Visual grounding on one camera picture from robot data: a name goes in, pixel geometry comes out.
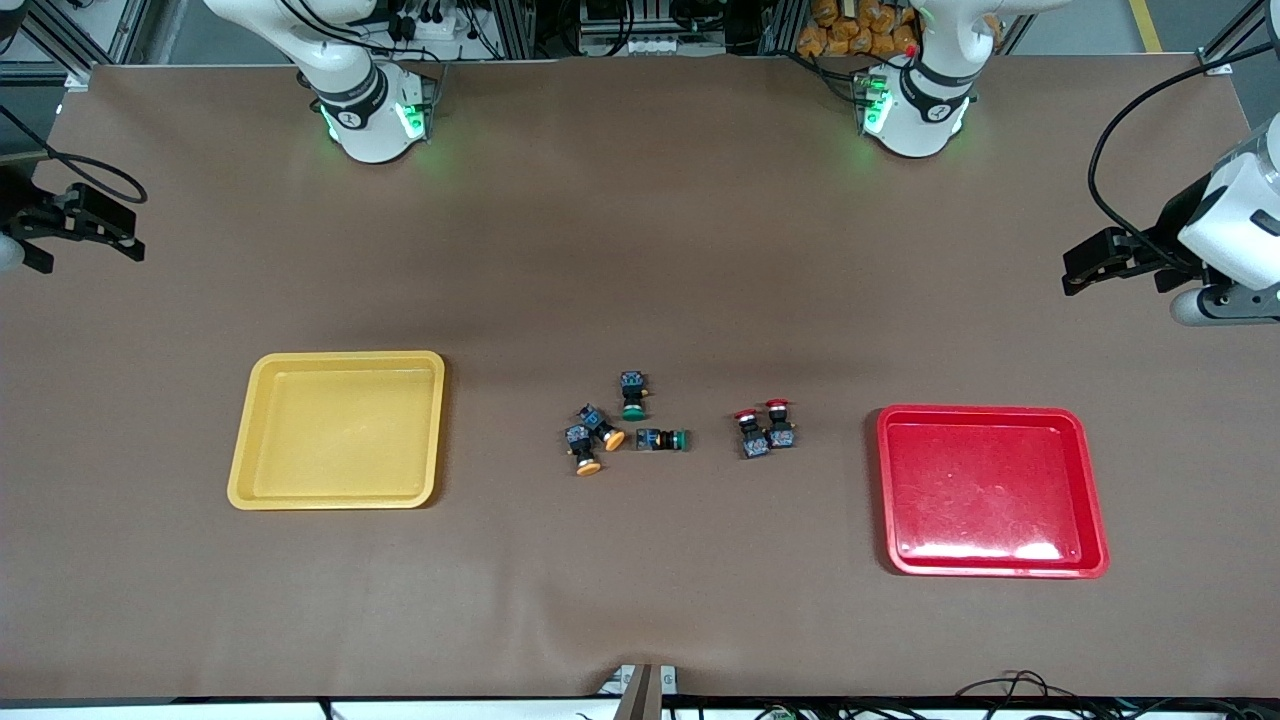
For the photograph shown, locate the brown table mat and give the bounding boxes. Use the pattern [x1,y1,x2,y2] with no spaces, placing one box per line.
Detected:
[0,55,1280,701]

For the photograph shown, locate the red plastic tray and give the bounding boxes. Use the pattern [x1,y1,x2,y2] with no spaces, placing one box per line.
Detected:
[877,404,1111,580]

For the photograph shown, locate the pile of orange packets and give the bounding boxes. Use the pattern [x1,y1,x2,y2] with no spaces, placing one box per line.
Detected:
[797,0,921,58]

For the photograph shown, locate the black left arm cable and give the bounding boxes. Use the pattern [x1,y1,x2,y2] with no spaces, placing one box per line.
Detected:
[1087,40,1280,266]

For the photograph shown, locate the white power strip with plugs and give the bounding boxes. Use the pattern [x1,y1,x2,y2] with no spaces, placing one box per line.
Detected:
[385,8,453,43]

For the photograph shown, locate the black cable bundle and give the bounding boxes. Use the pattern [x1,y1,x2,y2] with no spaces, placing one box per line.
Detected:
[955,670,1280,720]

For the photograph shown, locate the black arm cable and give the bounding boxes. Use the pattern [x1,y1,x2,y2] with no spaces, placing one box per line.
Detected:
[1087,40,1280,266]
[0,105,149,206]

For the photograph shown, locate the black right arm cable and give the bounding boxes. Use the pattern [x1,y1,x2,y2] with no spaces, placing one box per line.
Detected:
[0,105,149,206]

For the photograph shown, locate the yellow push button switch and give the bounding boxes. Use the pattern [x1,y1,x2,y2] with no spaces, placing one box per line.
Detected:
[578,403,628,453]
[564,423,603,478]

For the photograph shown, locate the metal table bracket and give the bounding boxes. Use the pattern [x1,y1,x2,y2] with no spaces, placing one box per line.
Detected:
[600,664,681,720]

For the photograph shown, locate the yellow plastic tray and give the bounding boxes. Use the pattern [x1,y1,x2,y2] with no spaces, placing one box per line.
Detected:
[227,350,446,511]

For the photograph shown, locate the aluminium frame post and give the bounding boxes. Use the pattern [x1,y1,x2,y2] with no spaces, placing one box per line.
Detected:
[498,0,538,58]

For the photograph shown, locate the aluminium corner frame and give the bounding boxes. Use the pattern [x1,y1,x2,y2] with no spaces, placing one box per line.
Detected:
[0,0,106,93]
[1198,0,1280,77]

